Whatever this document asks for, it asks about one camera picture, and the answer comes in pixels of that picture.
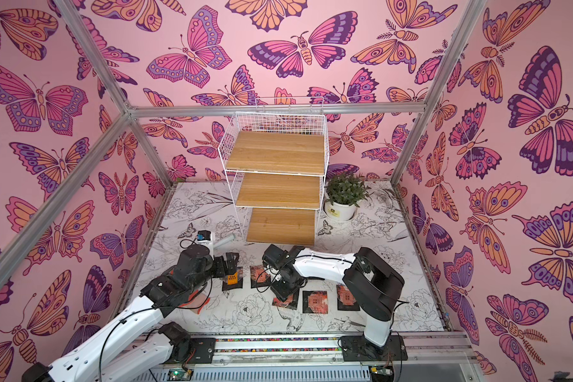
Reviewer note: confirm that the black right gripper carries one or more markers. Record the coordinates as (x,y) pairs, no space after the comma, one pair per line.
(281,285)

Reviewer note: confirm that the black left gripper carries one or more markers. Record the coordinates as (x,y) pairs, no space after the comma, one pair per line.
(224,271)

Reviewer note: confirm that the red tea bag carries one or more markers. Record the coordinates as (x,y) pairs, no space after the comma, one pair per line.
(345,299)
(291,302)
(315,302)
(259,277)

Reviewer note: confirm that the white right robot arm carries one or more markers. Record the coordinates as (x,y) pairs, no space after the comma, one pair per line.
(375,286)

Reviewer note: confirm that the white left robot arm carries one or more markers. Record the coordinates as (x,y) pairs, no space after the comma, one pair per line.
(137,339)

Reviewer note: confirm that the red work glove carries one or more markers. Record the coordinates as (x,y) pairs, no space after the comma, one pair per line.
(196,306)

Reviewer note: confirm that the potted green plant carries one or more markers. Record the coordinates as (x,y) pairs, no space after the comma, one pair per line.
(344,193)

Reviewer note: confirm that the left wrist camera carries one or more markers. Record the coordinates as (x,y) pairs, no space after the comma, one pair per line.
(204,237)

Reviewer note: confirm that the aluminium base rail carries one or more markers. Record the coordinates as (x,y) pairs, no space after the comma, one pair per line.
(304,357)

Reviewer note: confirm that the white wire three-tier shelf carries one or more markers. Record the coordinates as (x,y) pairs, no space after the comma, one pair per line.
(276,166)

